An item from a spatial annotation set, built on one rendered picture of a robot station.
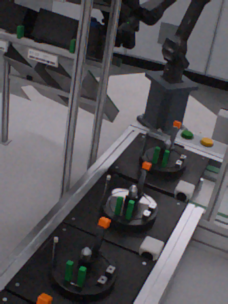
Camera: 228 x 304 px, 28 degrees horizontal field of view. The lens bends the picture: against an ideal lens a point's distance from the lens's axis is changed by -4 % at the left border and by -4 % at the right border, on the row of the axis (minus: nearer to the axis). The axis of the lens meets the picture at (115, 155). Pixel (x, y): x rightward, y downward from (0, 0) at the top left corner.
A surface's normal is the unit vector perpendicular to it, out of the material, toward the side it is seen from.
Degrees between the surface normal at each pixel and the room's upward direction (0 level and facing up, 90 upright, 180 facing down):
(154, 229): 0
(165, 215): 0
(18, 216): 0
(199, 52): 90
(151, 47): 90
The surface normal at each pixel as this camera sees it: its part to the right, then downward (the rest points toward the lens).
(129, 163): 0.15, -0.82
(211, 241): -0.40, 0.46
